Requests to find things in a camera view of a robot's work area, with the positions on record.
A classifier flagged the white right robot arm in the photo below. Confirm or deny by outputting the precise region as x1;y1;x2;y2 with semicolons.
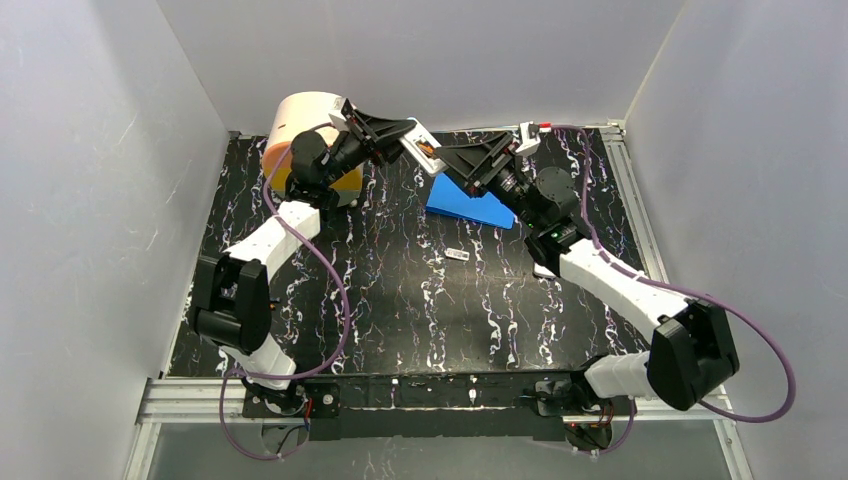
432;133;740;411

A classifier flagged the long white remote control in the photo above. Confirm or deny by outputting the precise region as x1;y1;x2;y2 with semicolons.
533;264;557;279

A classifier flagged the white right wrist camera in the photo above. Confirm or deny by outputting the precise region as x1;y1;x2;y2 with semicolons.
515;121;552;157

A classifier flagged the orange battery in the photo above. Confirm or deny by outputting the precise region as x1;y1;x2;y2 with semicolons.
418;144;434;158

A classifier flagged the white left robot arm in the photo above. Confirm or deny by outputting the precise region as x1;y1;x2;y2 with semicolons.
188;100;417;391

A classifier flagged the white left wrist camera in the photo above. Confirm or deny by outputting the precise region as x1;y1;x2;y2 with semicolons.
328;97;355;132

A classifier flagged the cream cylindrical drum container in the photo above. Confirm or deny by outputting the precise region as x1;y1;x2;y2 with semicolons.
261;91;345;195

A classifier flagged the black base bar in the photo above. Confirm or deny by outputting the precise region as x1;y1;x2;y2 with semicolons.
302;370;567;441

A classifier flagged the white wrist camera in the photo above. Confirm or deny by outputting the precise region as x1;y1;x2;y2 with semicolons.
328;97;355;132
515;121;552;157

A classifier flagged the small white buttoned remote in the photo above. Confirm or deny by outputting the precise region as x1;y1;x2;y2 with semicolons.
400;123;448;177

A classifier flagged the aluminium frame rail right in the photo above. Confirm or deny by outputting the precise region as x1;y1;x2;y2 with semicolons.
598;123;666;280

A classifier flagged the blue flat foam pad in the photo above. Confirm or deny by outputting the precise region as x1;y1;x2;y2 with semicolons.
425;173;515;230

